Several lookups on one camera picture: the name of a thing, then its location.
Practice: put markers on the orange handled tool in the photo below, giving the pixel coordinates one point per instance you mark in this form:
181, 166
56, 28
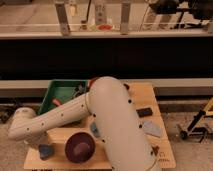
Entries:
56, 102

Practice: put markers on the black metal tools in bin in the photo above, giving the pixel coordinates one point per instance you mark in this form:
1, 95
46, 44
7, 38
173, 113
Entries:
79, 91

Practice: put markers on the green plastic bin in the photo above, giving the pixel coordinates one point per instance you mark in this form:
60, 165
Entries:
62, 90

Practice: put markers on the background red bowl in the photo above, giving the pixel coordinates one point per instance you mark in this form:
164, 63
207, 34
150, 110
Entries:
105, 27

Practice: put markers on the grey blue cloth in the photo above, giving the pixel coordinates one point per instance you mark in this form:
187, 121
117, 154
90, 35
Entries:
152, 129

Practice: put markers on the yellow black cart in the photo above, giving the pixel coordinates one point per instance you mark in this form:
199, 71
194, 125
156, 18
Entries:
197, 126

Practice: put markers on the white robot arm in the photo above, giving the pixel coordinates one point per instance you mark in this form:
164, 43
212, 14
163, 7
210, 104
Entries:
110, 104

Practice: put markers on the small blue cup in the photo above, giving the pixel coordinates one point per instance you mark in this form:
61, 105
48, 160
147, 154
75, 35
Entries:
94, 130

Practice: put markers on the brown crumbs pile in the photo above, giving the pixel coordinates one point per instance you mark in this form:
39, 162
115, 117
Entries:
155, 149

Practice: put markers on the black rectangular block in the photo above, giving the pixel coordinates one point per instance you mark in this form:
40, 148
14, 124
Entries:
144, 112

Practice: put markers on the dark purple bowl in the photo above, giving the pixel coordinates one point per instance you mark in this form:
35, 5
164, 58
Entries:
80, 147

